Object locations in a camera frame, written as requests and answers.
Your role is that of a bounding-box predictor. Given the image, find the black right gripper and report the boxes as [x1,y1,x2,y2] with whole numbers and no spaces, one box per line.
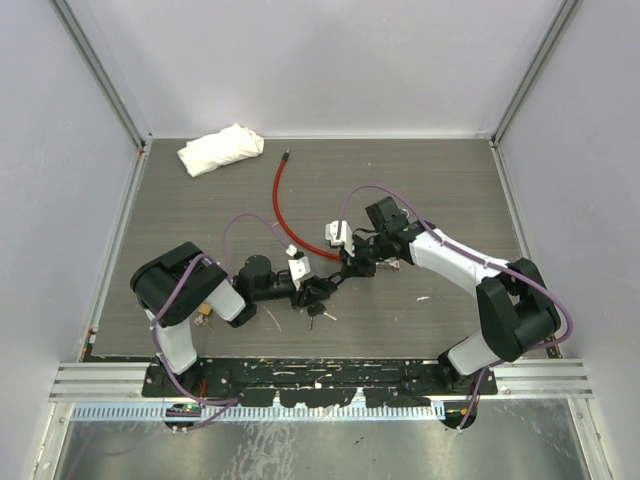
[336,234,387,281]

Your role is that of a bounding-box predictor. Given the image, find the black-headed key bunch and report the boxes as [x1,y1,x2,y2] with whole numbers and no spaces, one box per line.
[307,302,337,330]

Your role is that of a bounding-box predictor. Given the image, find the small brass padlock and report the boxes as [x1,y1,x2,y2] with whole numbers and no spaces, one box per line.
[198,304,213,316]

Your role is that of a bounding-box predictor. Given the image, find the white cloth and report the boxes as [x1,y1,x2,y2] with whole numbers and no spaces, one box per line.
[177,124,265,178]

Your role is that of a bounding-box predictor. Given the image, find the black padlock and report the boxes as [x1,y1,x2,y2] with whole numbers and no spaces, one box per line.
[314,272,347,296]

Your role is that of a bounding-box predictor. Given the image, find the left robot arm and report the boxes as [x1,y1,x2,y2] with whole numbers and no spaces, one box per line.
[130,242,337,396]

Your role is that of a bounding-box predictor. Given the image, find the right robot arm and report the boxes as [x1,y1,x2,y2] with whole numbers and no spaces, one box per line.
[325,197,561,394]

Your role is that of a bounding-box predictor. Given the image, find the small silver keys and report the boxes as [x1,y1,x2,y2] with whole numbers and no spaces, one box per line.
[194,316,213,330]

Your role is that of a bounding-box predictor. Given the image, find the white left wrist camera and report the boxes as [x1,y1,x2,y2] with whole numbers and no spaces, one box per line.
[288,256,313,290]

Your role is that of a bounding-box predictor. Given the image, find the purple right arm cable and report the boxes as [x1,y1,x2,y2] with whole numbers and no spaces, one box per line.
[339,185,575,357]

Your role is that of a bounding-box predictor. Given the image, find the red cable lock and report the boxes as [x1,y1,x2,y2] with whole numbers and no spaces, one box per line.
[271,148,340,262]

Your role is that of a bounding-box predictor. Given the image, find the blue slotted cable duct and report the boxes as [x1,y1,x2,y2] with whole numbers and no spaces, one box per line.
[71,402,446,422]

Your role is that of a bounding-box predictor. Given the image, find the aluminium frame rail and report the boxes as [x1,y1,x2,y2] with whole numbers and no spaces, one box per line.
[48,360,151,402]

